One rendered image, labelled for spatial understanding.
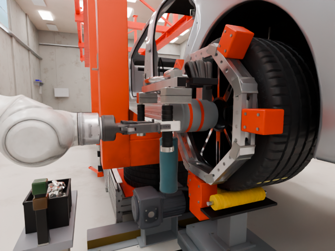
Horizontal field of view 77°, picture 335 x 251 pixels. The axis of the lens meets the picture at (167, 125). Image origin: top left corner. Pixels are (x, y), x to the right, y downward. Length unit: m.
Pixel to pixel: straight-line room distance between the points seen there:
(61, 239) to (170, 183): 0.47
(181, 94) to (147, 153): 0.71
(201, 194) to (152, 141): 0.51
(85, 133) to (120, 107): 0.67
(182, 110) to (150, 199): 0.56
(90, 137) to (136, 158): 0.73
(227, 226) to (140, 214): 0.43
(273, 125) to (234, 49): 0.29
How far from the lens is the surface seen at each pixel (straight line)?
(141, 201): 1.16
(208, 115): 0.85
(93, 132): 0.58
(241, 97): 0.68
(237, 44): 0.76
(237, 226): 1.13
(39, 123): 0.39
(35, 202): 0.79
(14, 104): 0.45
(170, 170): 0.98
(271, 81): 0.72
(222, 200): 0.88
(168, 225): 1.48
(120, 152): 1.26
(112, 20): 1.30
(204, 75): 0.68
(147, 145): 1.29
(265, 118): 0.62
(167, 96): 0.64
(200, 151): 1.09
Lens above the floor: 0.90
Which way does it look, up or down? 6 degrees down
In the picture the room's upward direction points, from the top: straight up
